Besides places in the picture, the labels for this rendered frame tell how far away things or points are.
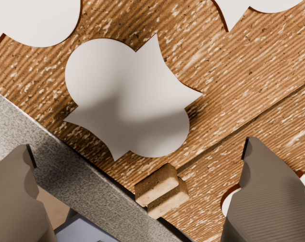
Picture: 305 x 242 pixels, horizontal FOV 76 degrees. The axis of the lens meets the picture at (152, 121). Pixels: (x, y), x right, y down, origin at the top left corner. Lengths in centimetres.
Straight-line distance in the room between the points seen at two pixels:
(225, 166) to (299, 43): 15
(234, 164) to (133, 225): 20
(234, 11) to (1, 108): 26
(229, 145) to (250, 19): 14
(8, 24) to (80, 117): 9
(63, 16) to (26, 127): 14
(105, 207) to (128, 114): 18
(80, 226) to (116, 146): 27
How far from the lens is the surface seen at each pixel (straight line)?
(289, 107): 26
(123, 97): 19
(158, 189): 24
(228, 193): 30
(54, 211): 195
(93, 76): 19
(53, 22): 19
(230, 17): 20
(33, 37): 20
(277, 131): 27
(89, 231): 48
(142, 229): 38
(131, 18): 19
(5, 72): 23
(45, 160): 30
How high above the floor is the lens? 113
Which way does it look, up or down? 62 degrees down
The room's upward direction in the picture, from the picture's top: 173 degrees clockwise
